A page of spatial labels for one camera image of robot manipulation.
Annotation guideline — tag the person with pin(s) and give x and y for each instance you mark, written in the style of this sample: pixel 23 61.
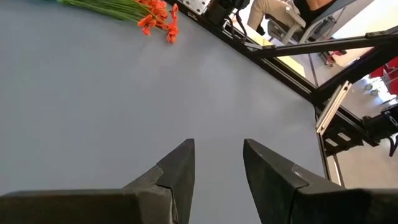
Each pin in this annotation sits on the person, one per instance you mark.
pixel 267 9

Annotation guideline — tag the red cart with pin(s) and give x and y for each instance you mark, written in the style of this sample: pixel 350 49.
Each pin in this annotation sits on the red cart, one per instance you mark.
pixel 388 74

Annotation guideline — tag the silver aluminium bar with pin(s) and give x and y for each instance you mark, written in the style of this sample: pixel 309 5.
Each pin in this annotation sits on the silver aluminium bar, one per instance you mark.
pixel 332 107

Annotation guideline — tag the red blossom spray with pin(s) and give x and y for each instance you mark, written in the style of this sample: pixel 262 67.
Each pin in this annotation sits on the red blossom spray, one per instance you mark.
pixel 155 12

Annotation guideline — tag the grey office chair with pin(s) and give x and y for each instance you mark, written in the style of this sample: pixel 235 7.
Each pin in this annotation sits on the grey office chair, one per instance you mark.
pixel 280 29

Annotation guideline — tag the black machine base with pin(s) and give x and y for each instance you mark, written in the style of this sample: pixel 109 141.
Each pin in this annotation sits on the black machine base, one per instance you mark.
pixel 382 124

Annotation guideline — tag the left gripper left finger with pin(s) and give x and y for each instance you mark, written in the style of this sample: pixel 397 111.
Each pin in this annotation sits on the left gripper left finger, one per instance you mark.
pixel 177 174

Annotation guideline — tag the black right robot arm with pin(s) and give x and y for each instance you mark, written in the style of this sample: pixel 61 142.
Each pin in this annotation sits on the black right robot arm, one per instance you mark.
pixel 224 12

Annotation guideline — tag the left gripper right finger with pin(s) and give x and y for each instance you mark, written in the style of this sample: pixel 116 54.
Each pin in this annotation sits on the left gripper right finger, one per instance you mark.
pixel 280 193

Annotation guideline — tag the black aluminium table frame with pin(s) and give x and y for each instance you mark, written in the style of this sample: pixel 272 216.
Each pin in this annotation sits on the black aluminium table frame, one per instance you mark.
pixel 326 45

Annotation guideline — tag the blue-grey table mat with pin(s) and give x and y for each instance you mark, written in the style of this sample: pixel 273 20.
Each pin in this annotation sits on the blue-grey table mat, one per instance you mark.
pixel 93 109

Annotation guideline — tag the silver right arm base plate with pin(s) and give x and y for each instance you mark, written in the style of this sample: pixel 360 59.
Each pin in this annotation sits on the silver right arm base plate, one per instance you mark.
pixel 196 5

